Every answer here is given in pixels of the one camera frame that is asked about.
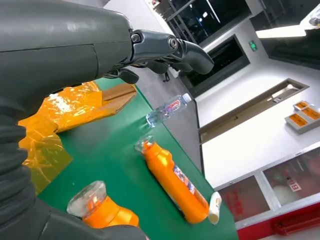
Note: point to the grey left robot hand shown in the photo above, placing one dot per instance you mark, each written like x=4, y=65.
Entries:
x=55, y=43

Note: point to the orange bottle with clear cap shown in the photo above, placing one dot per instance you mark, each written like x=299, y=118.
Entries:
x=170, y=179
x=112, y=212

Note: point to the clear plastic water bottle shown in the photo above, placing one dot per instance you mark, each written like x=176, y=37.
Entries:
x=164, y=111

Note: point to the small white bottle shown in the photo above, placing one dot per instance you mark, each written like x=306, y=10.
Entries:
x=214, y=208

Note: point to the yellow plastic bag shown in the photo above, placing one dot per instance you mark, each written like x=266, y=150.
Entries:
x=75, y=109

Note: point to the brown cardboard strip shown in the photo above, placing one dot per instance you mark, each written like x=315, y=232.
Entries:
x=120, y=96

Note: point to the green table mat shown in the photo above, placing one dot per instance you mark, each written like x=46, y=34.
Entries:
x=112, y=155

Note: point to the dark glass partition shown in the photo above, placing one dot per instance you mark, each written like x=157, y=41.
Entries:
x=212, y=16

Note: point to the green exit sign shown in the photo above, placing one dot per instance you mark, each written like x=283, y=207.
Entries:
x=253, y=45

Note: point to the white ceiling light panel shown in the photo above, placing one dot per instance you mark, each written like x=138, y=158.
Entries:
x=280, y=31

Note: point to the grey box with orange labels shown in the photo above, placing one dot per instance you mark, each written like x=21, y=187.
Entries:
x=299, y=120

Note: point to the white framed red cabinet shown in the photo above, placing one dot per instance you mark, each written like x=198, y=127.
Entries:
x=295, y=179

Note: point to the dark window with black frame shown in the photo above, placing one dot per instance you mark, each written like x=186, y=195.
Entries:
x=220, y=63

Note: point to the brown door frame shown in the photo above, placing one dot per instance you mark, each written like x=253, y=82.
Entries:
x=250, y=111

